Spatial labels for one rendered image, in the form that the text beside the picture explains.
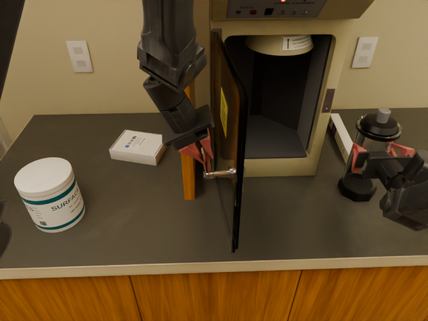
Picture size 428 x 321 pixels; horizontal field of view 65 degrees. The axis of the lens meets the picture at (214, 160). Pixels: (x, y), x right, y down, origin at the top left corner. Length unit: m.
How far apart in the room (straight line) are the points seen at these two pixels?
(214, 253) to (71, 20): 0.91
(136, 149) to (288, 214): 0.51
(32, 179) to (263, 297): 0.69
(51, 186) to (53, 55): 0.64
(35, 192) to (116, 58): 0.64
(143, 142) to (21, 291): 0.54
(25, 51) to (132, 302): 0.94
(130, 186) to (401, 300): 0.87
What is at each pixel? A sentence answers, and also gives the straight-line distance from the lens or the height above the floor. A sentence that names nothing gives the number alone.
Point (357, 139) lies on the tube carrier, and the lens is 0.94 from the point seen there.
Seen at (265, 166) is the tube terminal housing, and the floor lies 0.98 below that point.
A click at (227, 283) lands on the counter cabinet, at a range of 0.96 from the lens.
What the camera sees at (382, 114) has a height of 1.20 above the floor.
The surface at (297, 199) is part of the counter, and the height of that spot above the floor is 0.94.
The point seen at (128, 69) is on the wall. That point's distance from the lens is 1.33.
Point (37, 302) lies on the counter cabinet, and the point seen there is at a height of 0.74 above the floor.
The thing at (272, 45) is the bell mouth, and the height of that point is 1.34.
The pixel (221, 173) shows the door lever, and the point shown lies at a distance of 0.64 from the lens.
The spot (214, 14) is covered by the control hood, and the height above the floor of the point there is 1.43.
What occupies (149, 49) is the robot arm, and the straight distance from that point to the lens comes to 0.50.
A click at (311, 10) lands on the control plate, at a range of 0.77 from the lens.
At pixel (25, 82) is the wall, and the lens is 1.48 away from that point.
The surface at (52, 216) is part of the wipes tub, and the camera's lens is 0.92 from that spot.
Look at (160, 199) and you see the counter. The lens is 0.97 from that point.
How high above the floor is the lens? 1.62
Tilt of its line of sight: 39 degrees down
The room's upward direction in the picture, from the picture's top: straight up
